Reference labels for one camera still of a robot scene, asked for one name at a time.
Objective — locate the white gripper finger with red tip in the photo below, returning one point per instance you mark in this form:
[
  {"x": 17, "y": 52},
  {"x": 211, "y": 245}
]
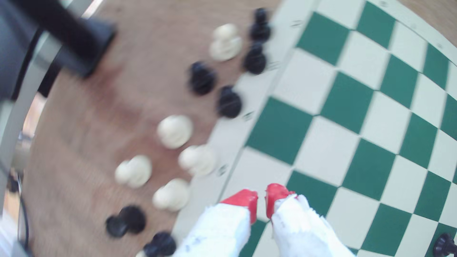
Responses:
[
  {"x": 228, "y": 228},
  {"x": 300, "y": 228}
]

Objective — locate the black chess pawn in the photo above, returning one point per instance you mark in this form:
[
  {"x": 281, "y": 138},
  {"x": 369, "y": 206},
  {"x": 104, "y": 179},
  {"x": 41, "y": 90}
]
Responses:
[
  {"x": 202, "y": 80},
  {"x": 162, "y": 244},
  {"x": 260, "y": 32},
  {"x": 132, "y": 218},
  {"x": 229, "y": 105},
  {"x": 255, "y": 62}
]

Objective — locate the white chess pawn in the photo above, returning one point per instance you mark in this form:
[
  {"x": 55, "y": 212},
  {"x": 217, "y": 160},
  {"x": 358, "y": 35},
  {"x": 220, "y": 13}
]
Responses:
[
  {"x": 173, "y": 194},
  {"x": 198, "y": 160},
  {"x": 137, "y": 170},
  {"x": 175, "y": 131},
  {"x": 225, "y": 46}
]

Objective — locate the green white chess mat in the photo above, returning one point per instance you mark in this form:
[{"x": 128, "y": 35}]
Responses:
[{"x": 328, "y": 150}]

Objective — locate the tall black chess piece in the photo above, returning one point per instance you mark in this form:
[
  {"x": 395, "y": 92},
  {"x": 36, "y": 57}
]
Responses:
[{"x": 444, "y": 246}]

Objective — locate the black stand clamp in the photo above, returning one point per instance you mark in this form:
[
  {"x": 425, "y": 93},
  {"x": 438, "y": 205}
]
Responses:
[{"x": 82, "y": 42}]

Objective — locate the dark grey furniture part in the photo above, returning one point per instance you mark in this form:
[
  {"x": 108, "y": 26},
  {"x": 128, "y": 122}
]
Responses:
[{"x": 14, "y": 53}]

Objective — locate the light grey metal rail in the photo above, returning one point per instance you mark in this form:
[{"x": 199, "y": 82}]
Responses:
[{"x": 12, "y": 128}]

